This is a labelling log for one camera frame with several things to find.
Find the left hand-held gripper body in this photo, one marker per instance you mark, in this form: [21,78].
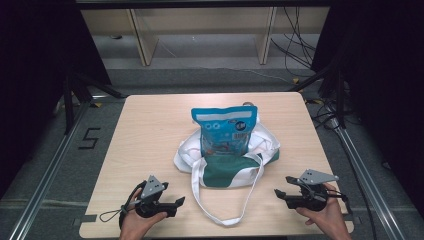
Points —
[151,186]

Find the person's left hand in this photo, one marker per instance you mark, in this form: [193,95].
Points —
[136,226]

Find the white patterned tote bag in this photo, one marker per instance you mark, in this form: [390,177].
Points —
[230,170]

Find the person's right hand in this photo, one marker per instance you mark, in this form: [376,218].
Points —
[330,223]

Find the aluminium floor rail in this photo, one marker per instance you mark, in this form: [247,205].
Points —
[363,180]
[46,173]

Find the blue snack bag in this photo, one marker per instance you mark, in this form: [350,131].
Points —
[223,133]

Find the yellow tape piece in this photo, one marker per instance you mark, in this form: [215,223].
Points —
[317,101]
[98,105]
[296,80]

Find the black frame bar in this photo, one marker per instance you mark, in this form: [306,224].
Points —
[200,3]

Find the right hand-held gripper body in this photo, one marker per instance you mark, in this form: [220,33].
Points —
[315,176]

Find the black metal stand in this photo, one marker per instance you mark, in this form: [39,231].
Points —
[68,106]
[340,100]

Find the dark curtain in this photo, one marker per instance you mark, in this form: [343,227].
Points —
[33,66]
[383,83]

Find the small dark floor object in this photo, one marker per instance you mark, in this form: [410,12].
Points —
[116,36]

